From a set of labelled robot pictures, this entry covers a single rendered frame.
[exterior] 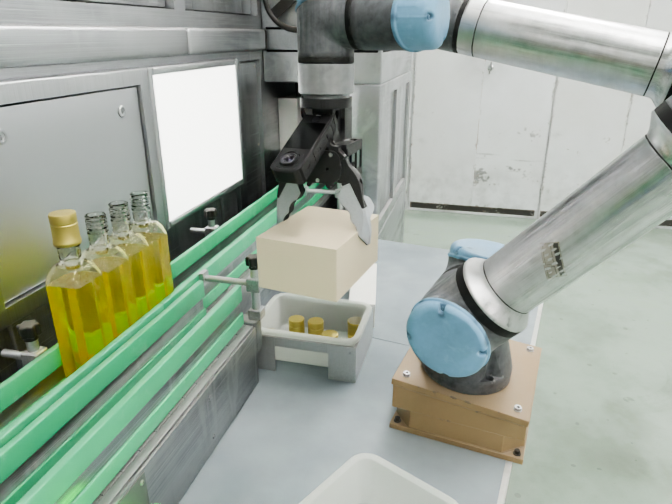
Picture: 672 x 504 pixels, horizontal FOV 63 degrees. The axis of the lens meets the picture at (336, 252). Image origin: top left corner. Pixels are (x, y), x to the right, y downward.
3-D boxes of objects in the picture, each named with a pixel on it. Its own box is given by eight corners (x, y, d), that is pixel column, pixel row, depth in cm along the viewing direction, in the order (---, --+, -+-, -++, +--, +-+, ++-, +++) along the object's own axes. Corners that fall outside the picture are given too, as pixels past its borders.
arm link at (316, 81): (340, 64, 68) (283, 63, 72) (340, 102, 70) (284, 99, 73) (362, 62, 75) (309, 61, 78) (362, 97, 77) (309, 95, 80)
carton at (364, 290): (376, 283, 149) (376, 263, 147) (374, 327, 127) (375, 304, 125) (353, 283, 149) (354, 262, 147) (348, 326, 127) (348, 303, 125)
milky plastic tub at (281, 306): (278, 324, 127) (276, 290, 124) (373, 337, 122) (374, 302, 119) (248, 365, 111) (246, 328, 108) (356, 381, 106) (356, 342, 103)
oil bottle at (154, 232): (152, 324, 102) (137, 214, 94) (180, 328, 100) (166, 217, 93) (135, 339, 97) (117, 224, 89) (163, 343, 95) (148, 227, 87)
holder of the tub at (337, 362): (256, 324, 128) (255, 294, 125) (372, 339, 122) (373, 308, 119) (225, 363, 113) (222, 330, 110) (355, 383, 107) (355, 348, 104)
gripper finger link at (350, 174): (376, 201, 76) (343, 145, 75) (372, 203, 74) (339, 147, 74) (349, 216, 78) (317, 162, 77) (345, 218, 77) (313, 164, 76)
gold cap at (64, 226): (87, 239, 75) (82, 209, 74) (71, 249, 72) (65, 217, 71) (64, 238, 76) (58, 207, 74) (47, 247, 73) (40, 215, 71)
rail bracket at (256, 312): (208, 307, 107) (202, 247, 103) (289, 317, 103) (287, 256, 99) (201, 314, 104) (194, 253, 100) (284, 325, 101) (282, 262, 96)
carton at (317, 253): (377, 260, 87) (378, 214, 84) (336, 302, 73) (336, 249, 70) (309, 249, 91) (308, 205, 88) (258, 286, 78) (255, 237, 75)
